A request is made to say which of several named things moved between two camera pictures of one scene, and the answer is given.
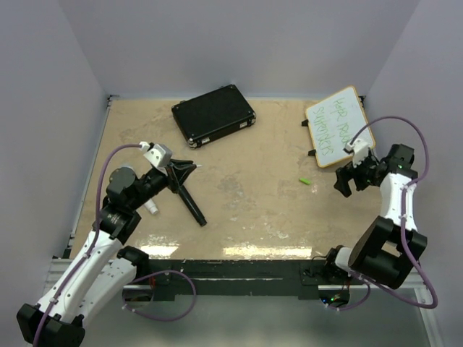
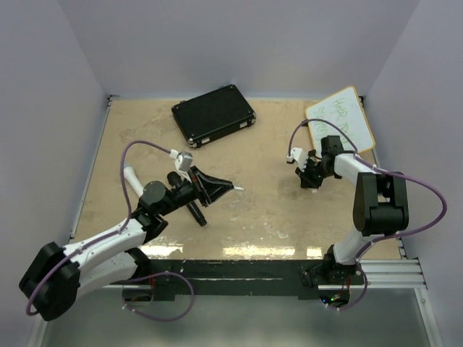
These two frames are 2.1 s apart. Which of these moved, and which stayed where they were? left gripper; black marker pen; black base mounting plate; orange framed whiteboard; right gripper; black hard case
Moved: left gripper; right gripper
Stayed: black hard case; black marker pen; orange framed whiteboard; black base mounting plate
